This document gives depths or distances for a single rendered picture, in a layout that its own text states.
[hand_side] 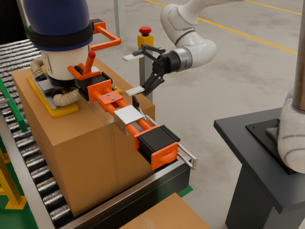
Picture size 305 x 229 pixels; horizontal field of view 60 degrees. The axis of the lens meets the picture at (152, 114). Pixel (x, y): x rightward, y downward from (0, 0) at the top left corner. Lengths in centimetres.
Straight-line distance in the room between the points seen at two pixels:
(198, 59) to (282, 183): 56
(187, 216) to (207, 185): 84
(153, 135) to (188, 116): 191
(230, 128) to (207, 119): 128
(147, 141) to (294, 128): 48
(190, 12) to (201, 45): 13
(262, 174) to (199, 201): 86
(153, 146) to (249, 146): 65
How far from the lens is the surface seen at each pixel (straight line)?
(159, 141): 63
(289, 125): 92
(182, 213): 118
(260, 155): 118
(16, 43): 299
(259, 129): 129
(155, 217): 116
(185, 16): 110
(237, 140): 121
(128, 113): 73
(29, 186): 130
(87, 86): 85
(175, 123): 245
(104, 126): 94
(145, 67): 158
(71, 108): 101
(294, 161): 93
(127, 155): 109
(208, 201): 190
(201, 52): 107
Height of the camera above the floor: 153
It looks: 37 degrees down
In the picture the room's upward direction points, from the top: straight up
